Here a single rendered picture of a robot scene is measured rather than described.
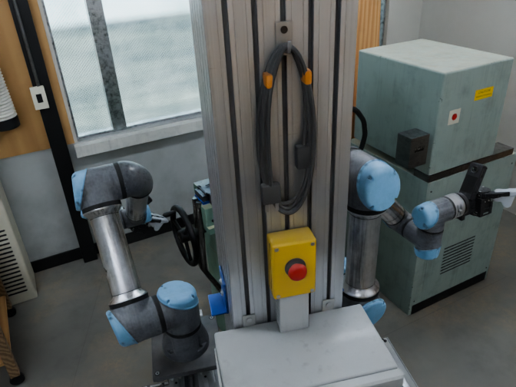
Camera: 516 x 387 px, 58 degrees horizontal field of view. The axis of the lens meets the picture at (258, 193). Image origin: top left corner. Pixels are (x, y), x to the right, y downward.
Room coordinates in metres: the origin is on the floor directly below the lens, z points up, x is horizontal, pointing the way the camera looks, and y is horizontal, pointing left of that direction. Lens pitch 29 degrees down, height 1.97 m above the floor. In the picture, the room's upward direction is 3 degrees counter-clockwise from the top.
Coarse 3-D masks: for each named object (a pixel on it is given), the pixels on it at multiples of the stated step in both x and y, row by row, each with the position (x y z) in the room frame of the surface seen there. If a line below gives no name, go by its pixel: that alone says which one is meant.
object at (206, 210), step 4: (204, 204) 1.72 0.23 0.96; (208, 204) 1.72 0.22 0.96; (204, 208) 1.69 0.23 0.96; (208, 208) 1.69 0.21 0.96; (204, 212) 1.68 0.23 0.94; (208, 212) 1.68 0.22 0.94; (212, 212) 1.69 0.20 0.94; (204, 216) 1.69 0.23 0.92; (208, 216) 1.68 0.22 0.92; (212, 216) 1.69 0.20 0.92; (204, 220) 1.69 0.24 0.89; (208, 220) 1.68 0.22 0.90; (212, 220) 1.69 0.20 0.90; (208, 224) 1.68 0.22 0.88; (212, 224) 1.69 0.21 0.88
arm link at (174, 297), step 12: (168, 288) 1.08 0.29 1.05; (180, 288) 1.09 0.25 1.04; (192, 288) 1.09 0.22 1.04; (156, 300) 1.04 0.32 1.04; (168, 300) 1.03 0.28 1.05; (180, 300) 1.03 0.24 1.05; (192, 300) 1.05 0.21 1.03; (168, 312) 1.02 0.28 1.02; (180, 312) 1.02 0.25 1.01; (192, 312) 1.04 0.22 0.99; (168, 324) 1.00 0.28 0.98; (180, 324) 1.02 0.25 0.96; (192, 324) 1.03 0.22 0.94
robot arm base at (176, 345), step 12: (168, 336) 1.03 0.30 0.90; (180, 336) 1.02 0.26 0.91; (192, 336) 1.03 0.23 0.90; (204, 336) 1.06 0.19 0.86; (168, 348) 1.03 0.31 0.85; (180, 348) 1.01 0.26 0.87; (192, 348) 1.02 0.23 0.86; (204, 348) 1.04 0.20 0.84; (180, 360) 1.00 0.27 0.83; (192, 360) 1.01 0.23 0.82
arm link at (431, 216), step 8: (432, 200) 1.17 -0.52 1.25; (440, 200) 1.17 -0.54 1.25; (448, 200) 1.17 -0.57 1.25; (416, 208) 1.15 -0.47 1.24; (424, 208) 1.14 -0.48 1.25; (432, 208) 1.13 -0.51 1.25; (440, 208) 1.14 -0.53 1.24; (448, 208) 1.15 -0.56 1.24; (416, 216) 1.15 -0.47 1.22; (424, 216) 1.12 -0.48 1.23; (432, 216) 1.12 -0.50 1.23; (440, 216) 1.12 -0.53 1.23; (448, 216) 1.14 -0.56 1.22; (416, 224) 1.14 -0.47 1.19; (424, 224) 1.12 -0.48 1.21; (432, 224) 1.11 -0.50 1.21; (440, 224) 1.13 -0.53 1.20; (432, 232) 1.12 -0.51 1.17
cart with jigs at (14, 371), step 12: (0, 276) 2.16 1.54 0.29; (0, 288) 2.12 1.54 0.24; (0, 300) 2.08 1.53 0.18; (0, 312) 1.98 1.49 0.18; (12, 312) 2.13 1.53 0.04; (0, 324) 1.88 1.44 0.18; (0, 336) 1.62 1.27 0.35; (0, 348) 1.61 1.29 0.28; (0, 360) 1.63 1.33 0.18; (12, 360) 1.62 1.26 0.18; (12, 372) 1.61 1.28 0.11; (12, 384) 1.61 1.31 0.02
